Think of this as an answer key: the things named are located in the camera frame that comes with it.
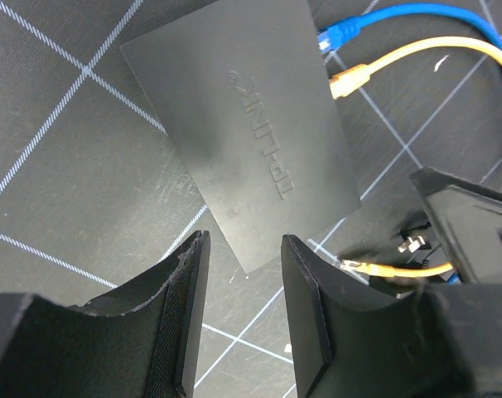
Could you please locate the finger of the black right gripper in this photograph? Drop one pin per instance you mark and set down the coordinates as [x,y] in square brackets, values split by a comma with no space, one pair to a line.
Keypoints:
[467,220]

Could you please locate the black grid cutting mat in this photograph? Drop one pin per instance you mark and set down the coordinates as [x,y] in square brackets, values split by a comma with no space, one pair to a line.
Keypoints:
[92,191]

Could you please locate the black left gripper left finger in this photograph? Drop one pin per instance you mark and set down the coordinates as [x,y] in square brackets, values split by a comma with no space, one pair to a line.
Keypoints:
[138,340]

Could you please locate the black network switch box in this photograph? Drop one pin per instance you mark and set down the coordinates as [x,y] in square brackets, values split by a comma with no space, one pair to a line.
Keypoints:
[241,90]

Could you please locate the black power adapter brick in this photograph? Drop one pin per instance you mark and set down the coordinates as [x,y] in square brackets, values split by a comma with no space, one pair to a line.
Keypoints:
[414,246]

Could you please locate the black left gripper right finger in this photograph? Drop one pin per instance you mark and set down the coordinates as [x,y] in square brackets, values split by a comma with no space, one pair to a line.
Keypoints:
[349,340]

